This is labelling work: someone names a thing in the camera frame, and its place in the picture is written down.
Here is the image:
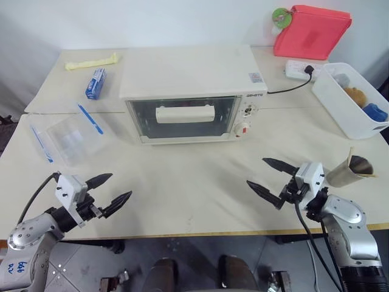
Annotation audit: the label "brown bread roll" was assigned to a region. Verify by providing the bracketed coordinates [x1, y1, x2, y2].
[343, 87, 367, 108]

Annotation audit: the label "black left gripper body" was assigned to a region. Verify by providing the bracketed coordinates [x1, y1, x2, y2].
[75, 196, 106, 223]

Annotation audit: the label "white plastic bin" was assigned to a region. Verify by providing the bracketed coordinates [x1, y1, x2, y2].
[312, 62, 389, 141]

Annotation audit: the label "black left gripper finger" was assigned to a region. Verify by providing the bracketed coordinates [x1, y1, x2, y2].
[103, 190, 133, 219]
[85, 173, 114, 190]

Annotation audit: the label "red fabric pouch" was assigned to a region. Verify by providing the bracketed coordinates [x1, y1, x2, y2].
[272, 4, 354, 61]

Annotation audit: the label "steel cup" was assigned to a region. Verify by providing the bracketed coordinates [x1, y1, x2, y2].
[326, 155, 374, 189]

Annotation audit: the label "white power strip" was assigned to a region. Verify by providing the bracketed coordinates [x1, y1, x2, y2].
[284, 60, 328, 81]

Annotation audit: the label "white toaster oven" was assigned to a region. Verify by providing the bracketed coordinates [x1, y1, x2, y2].
[119, 44, 269, 146]

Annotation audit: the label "metal bracket under table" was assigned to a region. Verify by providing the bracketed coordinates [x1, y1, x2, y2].
[100, 269, 132, 292]
[267, 269, 300, 292]

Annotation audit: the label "dark rounded shape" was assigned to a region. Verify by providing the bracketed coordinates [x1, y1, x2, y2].
[148, 257, 180, 292]
[218, 254, 258, 292]

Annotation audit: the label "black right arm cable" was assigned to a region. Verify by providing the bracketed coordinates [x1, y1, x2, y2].
[293, 194, 347, 292]

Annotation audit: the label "black power cable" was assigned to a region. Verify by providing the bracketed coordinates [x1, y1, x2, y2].
[267, 72, 314, 94]

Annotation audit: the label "clear container blue clips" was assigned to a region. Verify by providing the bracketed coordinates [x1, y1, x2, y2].
[29, 103, 114, 167]

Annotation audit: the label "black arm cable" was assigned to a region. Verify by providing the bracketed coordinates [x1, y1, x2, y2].
[293, 194, 347, 292]
[16, 172, 61, 226]

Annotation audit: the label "blue white carton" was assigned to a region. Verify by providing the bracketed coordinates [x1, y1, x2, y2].
[84, 68, 110, 101]

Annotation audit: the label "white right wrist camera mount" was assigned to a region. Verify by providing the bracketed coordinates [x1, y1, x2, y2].
[294, 161, 326, 211]

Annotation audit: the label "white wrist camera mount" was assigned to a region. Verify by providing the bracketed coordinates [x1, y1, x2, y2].
[55, 173, 89, 229]
[294, 161, 326, 211]

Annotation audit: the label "pale yellow plastic holder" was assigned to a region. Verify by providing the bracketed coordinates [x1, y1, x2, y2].
[64, 52, 123, 72]

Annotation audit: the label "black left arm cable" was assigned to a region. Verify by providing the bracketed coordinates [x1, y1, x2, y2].
[16, 172, 61, 226]

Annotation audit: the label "white knob with red mark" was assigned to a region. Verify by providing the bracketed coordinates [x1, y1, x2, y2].
[235, 121, 252, 139]

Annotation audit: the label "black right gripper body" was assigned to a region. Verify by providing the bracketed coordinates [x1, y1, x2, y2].
[278, 175, 309, 205]

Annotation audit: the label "glass oven door white handle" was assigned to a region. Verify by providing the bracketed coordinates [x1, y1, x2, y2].
[125, 95, 239, 144]

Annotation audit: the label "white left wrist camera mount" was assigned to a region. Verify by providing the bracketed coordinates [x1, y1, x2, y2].
[55, 173, 89, 229]

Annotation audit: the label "blue toy block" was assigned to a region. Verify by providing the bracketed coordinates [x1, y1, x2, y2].
[363, 103, 389, 123]

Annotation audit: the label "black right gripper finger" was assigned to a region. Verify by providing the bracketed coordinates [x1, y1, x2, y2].
[262, 158, 298, 177]
[246, 180, 283, 211]

